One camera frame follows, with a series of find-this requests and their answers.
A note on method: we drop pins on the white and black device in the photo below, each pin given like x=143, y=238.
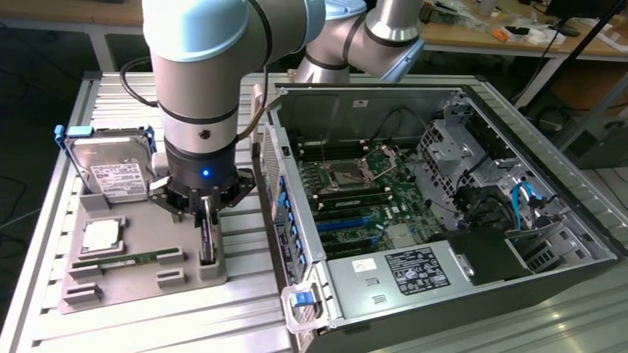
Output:
x=538, y=35

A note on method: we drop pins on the blue card retention latch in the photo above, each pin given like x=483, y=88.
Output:
x=299, y=246
x=295, y=231
x=283, y=200
x=303, y=262
x=290, y=216
x=282, y=184

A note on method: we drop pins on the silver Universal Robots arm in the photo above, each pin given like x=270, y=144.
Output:
x=197, y=92

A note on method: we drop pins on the wooden desk white legs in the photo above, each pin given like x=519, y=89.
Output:
x=74, y=16

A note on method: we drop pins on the grey power supply unit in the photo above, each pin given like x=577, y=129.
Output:
x=363, y=294

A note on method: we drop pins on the black RAM slot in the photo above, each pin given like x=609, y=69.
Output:
x=334, y=153
x=334, y=148
x=334, y=144
x=334, y=158

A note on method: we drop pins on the perforated metal drive cage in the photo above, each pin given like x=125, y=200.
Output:
x=451, y=154

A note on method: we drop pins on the green motherboard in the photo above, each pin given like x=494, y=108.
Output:
x=407, y=209

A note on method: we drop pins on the blue case release latch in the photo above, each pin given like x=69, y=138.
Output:
x=302, y=298

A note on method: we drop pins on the small orange object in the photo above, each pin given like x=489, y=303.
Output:
x=499, y=35

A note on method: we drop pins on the grey parts rack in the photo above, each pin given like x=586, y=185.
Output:
x=142, y=235

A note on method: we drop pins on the blue expansion slot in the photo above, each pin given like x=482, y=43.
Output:
x=343, y=223

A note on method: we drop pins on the silver hard disk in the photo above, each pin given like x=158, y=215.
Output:
x=118, y=173

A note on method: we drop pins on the dark equipment box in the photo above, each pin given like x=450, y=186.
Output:
x=599, y=147

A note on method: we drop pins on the silver CPU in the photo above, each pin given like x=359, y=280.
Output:
x=102, y=235

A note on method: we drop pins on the thin socket locking lever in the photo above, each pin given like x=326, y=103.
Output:
x=325, y=150

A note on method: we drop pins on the graphics card with metal bracket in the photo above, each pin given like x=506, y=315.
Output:
x=209, y=242

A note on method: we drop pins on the blue disk carrier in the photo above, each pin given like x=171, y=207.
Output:
x=81, y=131

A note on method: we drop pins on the black monitor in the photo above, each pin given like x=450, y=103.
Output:
x=579, y=5

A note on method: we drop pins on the black plastic box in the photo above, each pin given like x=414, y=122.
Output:
x=481, y=257

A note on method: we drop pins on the clear plastic bag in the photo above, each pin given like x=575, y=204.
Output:
x=471, y=18

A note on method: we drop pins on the black tripod pole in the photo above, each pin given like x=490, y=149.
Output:
x=594, y=29

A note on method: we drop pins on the green RAM stick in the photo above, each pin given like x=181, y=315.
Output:
x=127, y=257

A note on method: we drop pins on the metal disk bay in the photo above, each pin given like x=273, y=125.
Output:
x=539, y=253

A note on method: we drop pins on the wooden desk with clutter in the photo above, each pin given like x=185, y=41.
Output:
x=466, y=40

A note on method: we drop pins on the installed dark RAM stick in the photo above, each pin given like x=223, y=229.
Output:
x=354, y=200

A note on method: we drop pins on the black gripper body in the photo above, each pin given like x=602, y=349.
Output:
x=202, y=165

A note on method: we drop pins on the long black expansion slot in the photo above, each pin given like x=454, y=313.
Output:
x=351, y=252
x=354, y=240

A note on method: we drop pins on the white case wall sticker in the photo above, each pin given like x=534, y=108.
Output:
x=359, y=103

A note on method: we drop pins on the metal socket cover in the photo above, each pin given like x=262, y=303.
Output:
x=389, y=154

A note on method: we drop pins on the black computer mouse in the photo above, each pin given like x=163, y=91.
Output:
x=570, y=28

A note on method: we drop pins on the open black PC case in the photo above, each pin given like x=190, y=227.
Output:
x=491, y=312

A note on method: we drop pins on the CPU socket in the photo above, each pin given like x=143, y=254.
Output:
x=346, y=176

